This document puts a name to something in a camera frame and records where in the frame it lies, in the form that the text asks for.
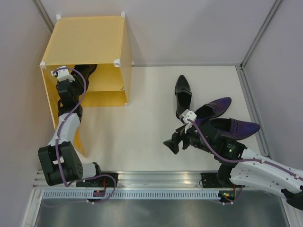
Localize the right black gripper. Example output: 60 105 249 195
163 120 215 154

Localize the black leather shoe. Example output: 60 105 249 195
71 64 97 95

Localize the black pointed loafer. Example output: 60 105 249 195
174 75 192 120

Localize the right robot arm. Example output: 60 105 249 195
163 124 303 210

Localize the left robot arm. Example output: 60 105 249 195
38 80 103 187

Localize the yellow shoe cabinet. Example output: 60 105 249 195
39 13 135 108

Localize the purple loafer upper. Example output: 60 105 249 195
195 97 232 126

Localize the purple loafer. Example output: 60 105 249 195
195 97 232 126
208 118 261 140

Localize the purple loafer lower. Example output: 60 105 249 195
208 118 261 140

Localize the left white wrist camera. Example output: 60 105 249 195
51 66 75 83

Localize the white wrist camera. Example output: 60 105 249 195
51 66 75 83
179 109 196 133

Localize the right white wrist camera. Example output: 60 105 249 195
179 109 196 133

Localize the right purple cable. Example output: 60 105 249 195
187 118 303 182

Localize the purple cable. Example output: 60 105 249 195
42 67 118 209
187 118 303 182

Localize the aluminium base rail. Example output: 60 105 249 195
33 170 237 190

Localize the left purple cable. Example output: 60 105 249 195
42 67 118 209

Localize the left aluminium frame post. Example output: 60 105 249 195
32 0 54 33

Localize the right aluminium frame profile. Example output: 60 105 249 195
235 0 303 227

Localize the white slotted cable duct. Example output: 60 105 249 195
43 189 220 200

